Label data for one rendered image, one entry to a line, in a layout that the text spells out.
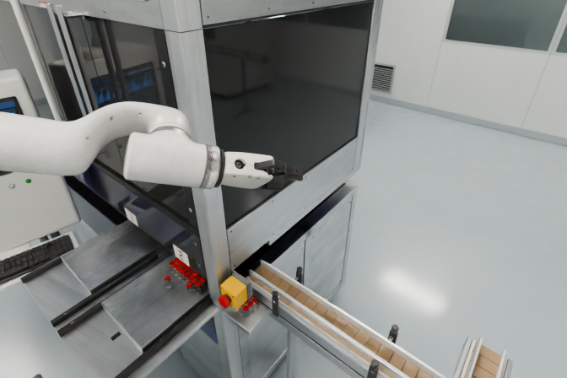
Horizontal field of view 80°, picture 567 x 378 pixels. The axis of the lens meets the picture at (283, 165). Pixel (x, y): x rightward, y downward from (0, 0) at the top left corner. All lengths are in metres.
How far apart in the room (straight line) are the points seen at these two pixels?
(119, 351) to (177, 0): 1.04
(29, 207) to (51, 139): 1.30
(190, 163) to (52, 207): 1.37
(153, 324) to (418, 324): 1.66
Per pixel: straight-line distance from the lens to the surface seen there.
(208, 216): 1.00
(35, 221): 1.95
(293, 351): 1.47
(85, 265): 1.62
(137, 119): 0.67
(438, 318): 2.53
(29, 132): 0.62
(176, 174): 0.61
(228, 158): 0.63
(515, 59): 5.16
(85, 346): 1.37
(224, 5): 0.87
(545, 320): 2.85
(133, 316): 1.37
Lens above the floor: 1.92
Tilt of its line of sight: 31 degrees down
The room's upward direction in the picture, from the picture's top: straight up
